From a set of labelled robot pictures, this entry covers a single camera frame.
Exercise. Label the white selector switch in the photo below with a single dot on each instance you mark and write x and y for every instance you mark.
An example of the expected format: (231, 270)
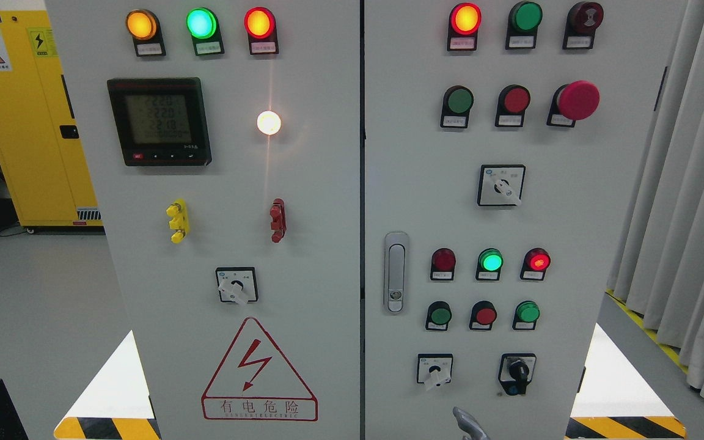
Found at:
(237, 285)
(434, 370)

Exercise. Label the yellow indicator lamp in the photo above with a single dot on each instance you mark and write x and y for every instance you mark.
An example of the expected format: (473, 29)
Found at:
(141, 24)

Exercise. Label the lit green indicator lamp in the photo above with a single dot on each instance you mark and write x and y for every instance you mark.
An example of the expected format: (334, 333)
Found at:
(201, 23)

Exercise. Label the small green push button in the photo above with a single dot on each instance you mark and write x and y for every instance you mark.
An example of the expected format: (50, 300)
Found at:
(439, 315)

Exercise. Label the silver door handle lock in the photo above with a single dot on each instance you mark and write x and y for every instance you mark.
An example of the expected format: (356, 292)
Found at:
(395, 267)

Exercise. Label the lower white selector switch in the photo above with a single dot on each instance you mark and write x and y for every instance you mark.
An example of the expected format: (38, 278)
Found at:
(434, 370)

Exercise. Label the lit red indicator lamp left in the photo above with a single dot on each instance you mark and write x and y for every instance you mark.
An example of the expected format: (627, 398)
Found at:
(260, 23)

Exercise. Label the black digital power meter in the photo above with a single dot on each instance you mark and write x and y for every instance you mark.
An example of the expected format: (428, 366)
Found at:
(160, 121)

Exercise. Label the red terminal socket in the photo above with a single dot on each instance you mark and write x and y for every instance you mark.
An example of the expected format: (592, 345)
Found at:
(278, 220)

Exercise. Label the lit red lamp right door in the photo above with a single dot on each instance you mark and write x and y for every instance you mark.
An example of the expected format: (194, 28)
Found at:
(465, 18)

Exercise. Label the red electrical danger sticker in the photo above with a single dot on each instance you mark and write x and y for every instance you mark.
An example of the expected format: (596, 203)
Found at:
(256, 381)

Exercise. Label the dark red buzzer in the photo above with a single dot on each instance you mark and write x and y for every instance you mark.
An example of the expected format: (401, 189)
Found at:
(585, 17)

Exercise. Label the grey curtain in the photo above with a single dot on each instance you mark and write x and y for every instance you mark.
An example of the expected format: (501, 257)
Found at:
(659, 272)

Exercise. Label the yellow terminal socket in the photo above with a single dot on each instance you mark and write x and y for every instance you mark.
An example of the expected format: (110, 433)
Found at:
(178, 214)

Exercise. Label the white lit indicator lamp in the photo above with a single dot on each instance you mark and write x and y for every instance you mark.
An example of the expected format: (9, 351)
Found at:
(269, 123)

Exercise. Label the yellow safety cabinet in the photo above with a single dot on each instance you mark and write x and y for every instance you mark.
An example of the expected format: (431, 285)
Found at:
(41, 154)

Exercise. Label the black knob selector switch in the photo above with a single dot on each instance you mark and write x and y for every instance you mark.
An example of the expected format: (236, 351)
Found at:
(516, 372)

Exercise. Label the small lit red lamp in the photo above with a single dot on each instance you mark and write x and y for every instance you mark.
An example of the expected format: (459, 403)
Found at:
(536, 260)

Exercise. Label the red stop push button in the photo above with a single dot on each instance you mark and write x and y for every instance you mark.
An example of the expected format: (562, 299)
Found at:
(513, 99)

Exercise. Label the small red push button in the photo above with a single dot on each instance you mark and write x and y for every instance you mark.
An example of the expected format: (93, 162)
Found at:
(483, 316)

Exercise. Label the red emergency stop mushroom button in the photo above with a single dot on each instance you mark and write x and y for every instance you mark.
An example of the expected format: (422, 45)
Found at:
(578, 100)

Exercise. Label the upper right selector switch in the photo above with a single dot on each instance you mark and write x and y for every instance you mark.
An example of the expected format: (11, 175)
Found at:
(501, 185)

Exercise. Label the dark green indicator lamp top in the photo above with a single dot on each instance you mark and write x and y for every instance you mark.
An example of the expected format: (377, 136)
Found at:
(525, 17)

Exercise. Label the left white selector switch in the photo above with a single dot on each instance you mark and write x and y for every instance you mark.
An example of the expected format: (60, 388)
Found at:
(237, 285)

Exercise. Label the small bright green button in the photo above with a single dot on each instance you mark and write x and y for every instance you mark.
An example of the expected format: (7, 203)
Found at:
(527, 313)

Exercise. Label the grey electrical cabinet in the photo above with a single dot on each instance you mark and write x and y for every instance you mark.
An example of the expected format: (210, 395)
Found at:
(364, 150)

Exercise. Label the small lit green lamp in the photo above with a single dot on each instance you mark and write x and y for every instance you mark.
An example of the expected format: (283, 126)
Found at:
(490, 260)

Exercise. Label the dark red small lamp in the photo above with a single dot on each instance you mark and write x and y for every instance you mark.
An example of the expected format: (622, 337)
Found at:
(443, 260)

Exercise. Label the green start push button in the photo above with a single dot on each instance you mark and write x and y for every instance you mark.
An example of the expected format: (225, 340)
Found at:
(457, 100)

